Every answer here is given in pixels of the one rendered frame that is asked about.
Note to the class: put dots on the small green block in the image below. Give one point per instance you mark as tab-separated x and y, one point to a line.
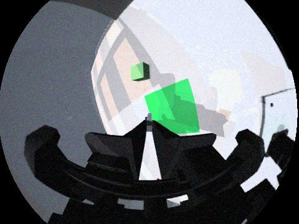
140	71

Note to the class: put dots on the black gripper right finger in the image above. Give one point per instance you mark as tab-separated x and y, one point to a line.
169	146

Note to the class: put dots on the green flat square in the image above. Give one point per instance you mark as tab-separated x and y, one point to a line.
174	107

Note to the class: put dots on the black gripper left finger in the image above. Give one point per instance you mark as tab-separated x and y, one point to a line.
130	145

